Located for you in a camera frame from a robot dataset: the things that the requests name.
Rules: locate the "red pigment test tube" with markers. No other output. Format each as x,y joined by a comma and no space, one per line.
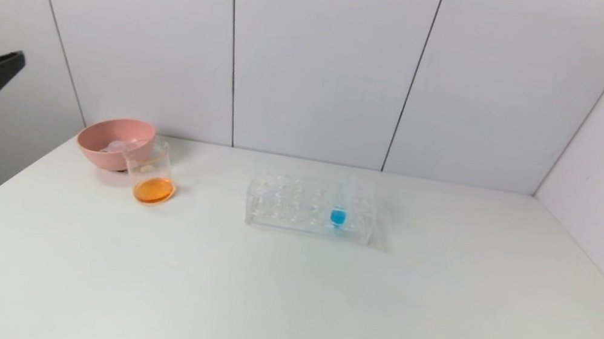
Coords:
137,143

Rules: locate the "clear glass beaker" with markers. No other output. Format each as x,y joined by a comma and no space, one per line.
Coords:
153,189

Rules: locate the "clear acrylic test tube rack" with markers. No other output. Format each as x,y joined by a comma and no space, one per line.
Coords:
283,209

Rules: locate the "blue pigment test tube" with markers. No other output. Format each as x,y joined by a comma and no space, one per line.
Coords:
337,218

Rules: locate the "pink plastic bowl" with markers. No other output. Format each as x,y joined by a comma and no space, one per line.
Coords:
98,141

